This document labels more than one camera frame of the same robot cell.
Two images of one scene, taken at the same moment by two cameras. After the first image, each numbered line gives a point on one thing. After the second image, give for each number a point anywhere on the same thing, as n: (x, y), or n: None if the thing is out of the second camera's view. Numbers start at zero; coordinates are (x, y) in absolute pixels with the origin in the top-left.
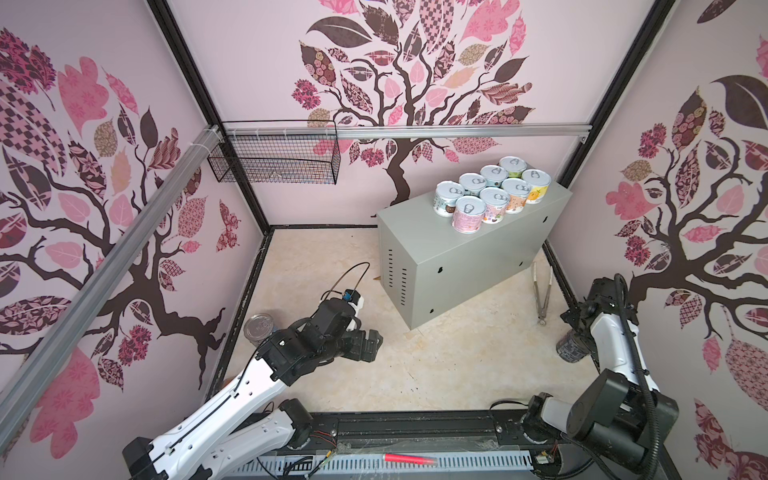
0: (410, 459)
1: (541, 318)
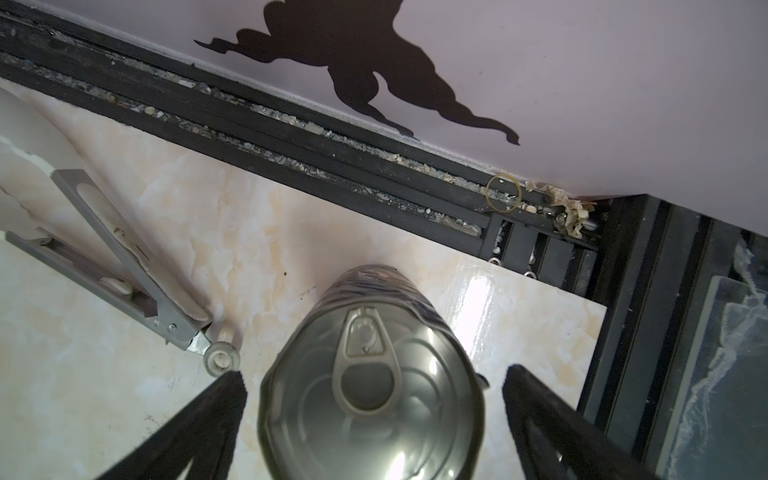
0: None
1: (152, 298)
